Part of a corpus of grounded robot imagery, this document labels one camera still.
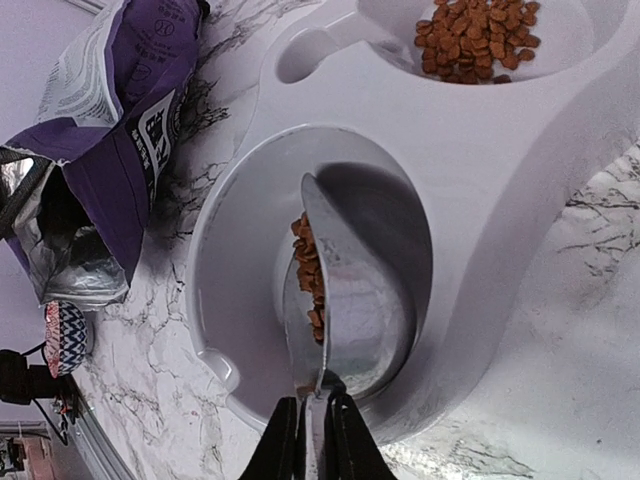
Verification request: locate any purple puppy food bag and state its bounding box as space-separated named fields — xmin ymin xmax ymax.
xmin=1 ymin=1 xmax=210 ymax=311

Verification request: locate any silver metal scoop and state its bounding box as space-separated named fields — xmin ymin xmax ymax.
xmin=282 ymin=173 xmax=340 ymax=479

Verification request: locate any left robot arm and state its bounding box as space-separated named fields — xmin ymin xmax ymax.
xmin=1 ymin=341 xmax=78 ymax=446

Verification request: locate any red patterned ceramic bowl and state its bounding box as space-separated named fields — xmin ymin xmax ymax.
xmin=43 ymin=300 xmax=93 ymax=378

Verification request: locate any brown kibble in scoop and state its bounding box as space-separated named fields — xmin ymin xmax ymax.
xmin=291 ymin=212 xmax=326 ymax=344

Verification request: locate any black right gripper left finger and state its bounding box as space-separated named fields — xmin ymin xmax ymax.
xmin=242 ymin=397 xmax=298 ymax=480

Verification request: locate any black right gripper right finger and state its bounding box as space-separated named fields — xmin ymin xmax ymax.
xmin=323 ymin=384 xmax=397 ymax=480

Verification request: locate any brown kibble in back bowl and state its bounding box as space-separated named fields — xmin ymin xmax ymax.
xmin=414 ymin=0 xmax=541 ymax=85

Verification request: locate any aluminium front frame rail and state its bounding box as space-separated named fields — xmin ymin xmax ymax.
xmin=66 ymin=376 xmax=135 ymax=480

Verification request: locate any grey double pet bowl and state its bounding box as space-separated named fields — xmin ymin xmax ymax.
xmin=186 ymin=1 xmax=639 ymax=443

